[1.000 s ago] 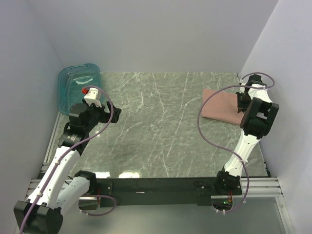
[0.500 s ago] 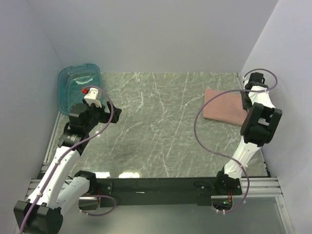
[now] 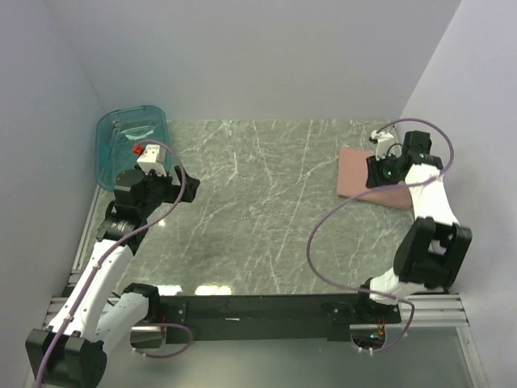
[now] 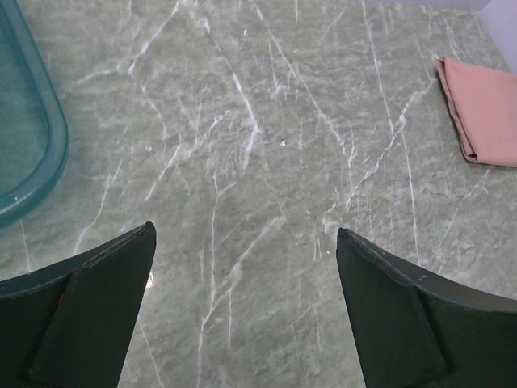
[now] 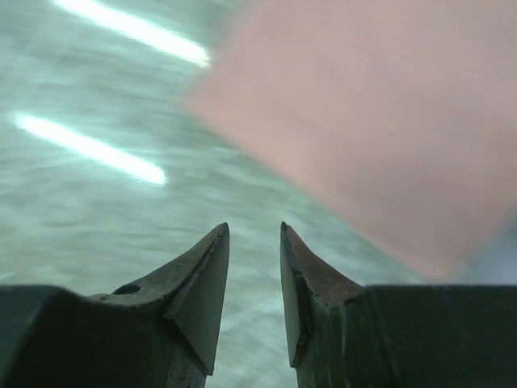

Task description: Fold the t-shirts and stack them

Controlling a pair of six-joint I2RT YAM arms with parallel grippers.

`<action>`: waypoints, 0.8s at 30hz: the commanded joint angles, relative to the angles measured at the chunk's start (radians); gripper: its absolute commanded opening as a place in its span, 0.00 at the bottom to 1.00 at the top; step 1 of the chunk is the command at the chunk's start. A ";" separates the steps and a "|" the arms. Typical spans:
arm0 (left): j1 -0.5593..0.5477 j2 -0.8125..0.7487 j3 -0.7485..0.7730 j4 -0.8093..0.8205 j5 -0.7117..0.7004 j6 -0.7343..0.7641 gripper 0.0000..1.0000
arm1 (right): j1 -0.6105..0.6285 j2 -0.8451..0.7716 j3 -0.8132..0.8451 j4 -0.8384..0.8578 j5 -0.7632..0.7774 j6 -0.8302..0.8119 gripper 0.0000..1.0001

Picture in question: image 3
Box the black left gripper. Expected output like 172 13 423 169
138 165 199 217

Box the teal transparent plastic basket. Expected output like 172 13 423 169
95 105 170 192

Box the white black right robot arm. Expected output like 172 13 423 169
354 131 473 323

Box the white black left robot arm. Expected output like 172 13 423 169
25 164 200 387

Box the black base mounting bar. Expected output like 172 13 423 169
161 293 401 341

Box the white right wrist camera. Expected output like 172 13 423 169
369 130 396 161

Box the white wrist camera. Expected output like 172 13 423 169
369 130 396 161
132 144 167 177

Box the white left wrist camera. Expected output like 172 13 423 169
132 144 167 177

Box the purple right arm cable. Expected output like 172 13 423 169
305 117 454 353

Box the aluminium frame rail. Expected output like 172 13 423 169
44 294 470 328

